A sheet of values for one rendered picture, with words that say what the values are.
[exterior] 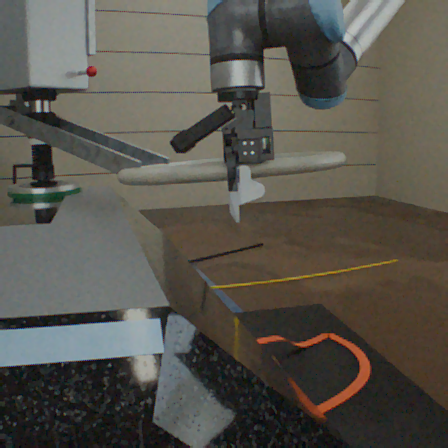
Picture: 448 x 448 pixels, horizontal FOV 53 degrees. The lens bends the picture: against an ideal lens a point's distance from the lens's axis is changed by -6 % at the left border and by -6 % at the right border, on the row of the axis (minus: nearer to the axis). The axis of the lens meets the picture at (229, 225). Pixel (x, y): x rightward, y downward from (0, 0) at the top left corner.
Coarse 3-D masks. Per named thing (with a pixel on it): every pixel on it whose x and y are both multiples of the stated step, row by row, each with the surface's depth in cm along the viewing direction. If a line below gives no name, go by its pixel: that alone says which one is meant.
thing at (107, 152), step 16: (0, 112) 131; (16, 112) 128; (16, 128) 128; (32, 128) 124; (48, 128) 121; (64, 128) 133; (80, 128) 130; (48, 144) 122; (64, 144) 119; (80, 144) 115; (96, 144) 113; (112, 144) 125; (128, 144) 122; (96, 160) 113; (112, 160) 111; (128, 160) 108; (144, 160) 120; (160, 160) 117
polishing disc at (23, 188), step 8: (16, 184) 136; (24, 184) 135; (56, 184) 133; (64, 184) 134; (72, 184) 133; (16, 192) 126; (24, 192) 125; (32, 192) 125; (40, 192) 125; (48, 192) 126
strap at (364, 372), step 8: (320, 336) 234; (328, 336) 233; (336, 336) 233; (304, 344) 224; (312, 344) 225; (344, 344) 224; (352, 344) 224; (360, 352) 215; (360, 360) 207; (360, 368) 200; (368, 368) 200; (360, 376) 193; (368, 376) 193; (352, 384) 187; (360, 384) 187; (344, 392) 182; (352, 392) 181; (328, 400) 176; (336, 400) 176; (344, 400) 176; (320, 408) 171; (328, 408) 171
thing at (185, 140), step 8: (216, 112) 75; (224, 112) 75; (200, 120) 75; (208, 120) 75; (216, 120) 75; (224, 120) 75; (192, 128) 75; (200, 128) 75; (208, 128) 75; (216, 128) 77; (176, 136) 76; (184, 136) 76; (192, 136) 76; (200, 136) 76; (176, 144) 76; (184, 144) 76; (192, 144) 77; (176, 152) 77; (184, 152) 78
